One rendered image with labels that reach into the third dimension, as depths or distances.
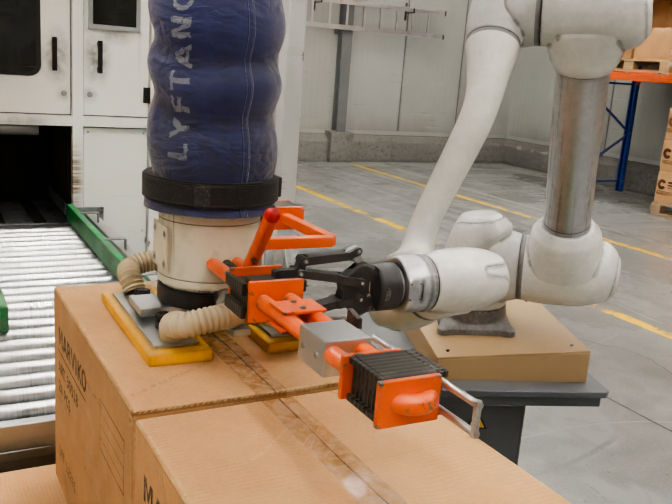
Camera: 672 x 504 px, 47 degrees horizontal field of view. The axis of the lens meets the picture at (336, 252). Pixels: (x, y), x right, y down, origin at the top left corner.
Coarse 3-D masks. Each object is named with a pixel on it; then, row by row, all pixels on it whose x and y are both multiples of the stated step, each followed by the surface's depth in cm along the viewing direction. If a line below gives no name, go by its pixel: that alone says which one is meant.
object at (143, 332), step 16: (144, 288) 137; (112, 304) 137; (128, 304) 136; (128, 320) 129; (144, 320) 128; (160, 320) 124; (128, 336) 126; (144, 336) 122; (144, 352) 117; (160, 352) 116; (176, 352) 117; (192, 352) 118; (208, 352) 119
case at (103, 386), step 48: (96, 288) 152; (96, 336) 126; (240, 336) 131; (96, 384) 120; (144, 384) 109; (192, 384) 110; (240, 384) 111; (288, 384) 113; (336, 384) 115; (96, 432) 121; (96, 480) 123
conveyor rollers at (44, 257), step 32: (0, 256) 323; (32, 256) 322; (64, 256) 327; (96, 256) 333; (32, 288) 280; (32, 320) 248; (0, 352) 220; (32, 352) 223; (0, 384) 202; (32, 384) 206; (0, 416) 186; (32, 416) 190
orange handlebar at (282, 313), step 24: (288, 216) 164; (288, 240) 144; (312, 240) 146; (216, 264) 122; (240, 264) 124; (264, 312) 105; (288, 312) 99; (312, 312) 101; (336, 360) 87; (408, 408) 76; (432, 408) 78
